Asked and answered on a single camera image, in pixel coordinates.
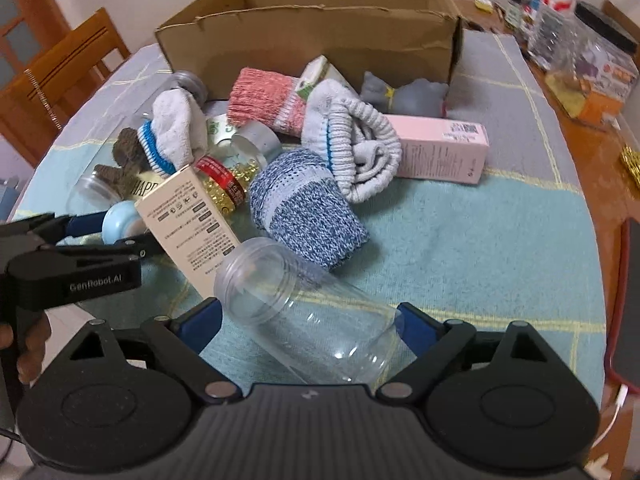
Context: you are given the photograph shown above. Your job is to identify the pink carton box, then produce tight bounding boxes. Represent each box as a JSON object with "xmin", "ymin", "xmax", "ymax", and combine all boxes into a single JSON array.
[{"xmin": 386, "ymin": 115, "xmax": 489, "ymax": 185}]

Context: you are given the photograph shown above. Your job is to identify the light blue round toy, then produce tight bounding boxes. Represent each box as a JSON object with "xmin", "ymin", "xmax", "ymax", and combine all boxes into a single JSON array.
[{"xmin": 101, "ymin": 200, "xmax": 146, "ymax": 244}]

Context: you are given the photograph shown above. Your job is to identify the glass bottle gold beads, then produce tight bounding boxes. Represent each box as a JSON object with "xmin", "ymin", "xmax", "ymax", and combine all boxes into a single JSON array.
[{"xmin": 194, "ymin": 120, "xmax": 282, "ymax": 216}]

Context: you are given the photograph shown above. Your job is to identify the wooden door with glass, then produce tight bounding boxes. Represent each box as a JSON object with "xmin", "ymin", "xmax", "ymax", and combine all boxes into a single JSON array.
[{"xmin": 0, "ymin": 0, "xmax": 70, "ymax": 89}]

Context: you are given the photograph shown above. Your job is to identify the black lid clear container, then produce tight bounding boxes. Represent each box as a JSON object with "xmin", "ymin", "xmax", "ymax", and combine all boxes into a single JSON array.
[{"xmin": 546, "ymin": 1, "xmax": 639, "ymax": 130}]

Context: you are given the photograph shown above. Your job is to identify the blue grey checked cloth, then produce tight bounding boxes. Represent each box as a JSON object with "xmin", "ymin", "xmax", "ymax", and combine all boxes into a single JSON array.
[{"xmin": 14, "ymin": 32, "xmax": 606, "ymax": 402}]

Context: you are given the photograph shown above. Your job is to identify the cream printed carton box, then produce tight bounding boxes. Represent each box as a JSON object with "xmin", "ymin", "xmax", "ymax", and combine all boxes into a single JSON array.
[{"xmin": 136, "ymin": 167, "xmax": 240, "ymax": 298}]

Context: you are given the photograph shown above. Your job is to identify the wooden chair left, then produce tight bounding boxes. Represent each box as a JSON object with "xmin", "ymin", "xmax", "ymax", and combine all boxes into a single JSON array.
[{"xmin": 1, "ymin": 8, "xmax": 130, "ymax": 166}]

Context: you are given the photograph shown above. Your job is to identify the white grey ribbed sock roll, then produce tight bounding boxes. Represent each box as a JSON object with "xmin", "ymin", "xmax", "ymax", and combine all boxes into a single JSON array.
[{"xmin": 302, "ymin": 79, "xmax": 402, "ymax": 204}]

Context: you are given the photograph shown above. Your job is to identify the grey cat plush toy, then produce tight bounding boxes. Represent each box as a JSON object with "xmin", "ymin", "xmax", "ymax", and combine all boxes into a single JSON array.
[{"xmin": 360, "ymin": 72, "xmax": 449, "ymax": 118}]

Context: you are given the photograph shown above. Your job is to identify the brown cardboard box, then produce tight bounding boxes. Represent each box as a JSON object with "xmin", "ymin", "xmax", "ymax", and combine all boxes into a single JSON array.
[{"xmin": 155, "ymin": 0, "xmax": 463, "ymax": 100}]

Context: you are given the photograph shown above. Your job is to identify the white sock roll blue band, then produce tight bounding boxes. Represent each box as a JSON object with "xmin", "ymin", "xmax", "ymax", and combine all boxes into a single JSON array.
[{"xmin": 137, "ymin": 88, "xmax": 208, "ymax": 179}]

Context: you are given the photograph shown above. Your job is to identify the clear jar dark contents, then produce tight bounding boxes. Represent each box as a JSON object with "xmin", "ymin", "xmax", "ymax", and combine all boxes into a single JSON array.
[{"xmin": 66, "ymin": 70, "xmax": 207, "ymax": 214}]

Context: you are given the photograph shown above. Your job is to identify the clear plastic water bottle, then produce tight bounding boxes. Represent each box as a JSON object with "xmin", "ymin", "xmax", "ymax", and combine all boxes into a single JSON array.
[{"xmin": 527, "ymin": 0, "xmax": 580, "ymax": 72}]

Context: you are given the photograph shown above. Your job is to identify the pink knitted sock roll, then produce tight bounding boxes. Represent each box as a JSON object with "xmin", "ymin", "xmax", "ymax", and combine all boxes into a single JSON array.
[{"xmin": 227, "ymin": 67, "xmax": 306, "ymax": 138}]

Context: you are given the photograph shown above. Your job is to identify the green white tissue pack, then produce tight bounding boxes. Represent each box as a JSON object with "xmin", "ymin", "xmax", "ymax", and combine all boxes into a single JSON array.
[{"xmin": 294, "ymin": 55, "xmax": 356, "ymax": 101}]

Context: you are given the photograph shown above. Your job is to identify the blue white knitted sock roll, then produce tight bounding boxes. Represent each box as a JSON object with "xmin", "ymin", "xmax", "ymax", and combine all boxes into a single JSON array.
[{"xmin": 248, "ymin": 148, "xmax": 369, "ymax": 269}]

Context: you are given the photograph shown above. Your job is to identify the person's left hand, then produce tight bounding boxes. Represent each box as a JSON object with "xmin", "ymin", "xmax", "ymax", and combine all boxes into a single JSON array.
[{"xmin": 16, "ymin": 312, "xmax": 51, "ymax": 385}]

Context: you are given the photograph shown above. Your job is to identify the clear plastic jar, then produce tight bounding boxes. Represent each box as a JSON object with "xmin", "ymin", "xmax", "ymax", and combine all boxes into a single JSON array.
[{"xmin": 214, "ymin": 237, "xmax": 416, "ymax": 388}]

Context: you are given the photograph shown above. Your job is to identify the red edged phone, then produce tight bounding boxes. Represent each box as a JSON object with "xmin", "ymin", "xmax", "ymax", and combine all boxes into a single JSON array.
[{"xmin": 604, "ymin": 218, "xmax": 640, "ymax": 394}]

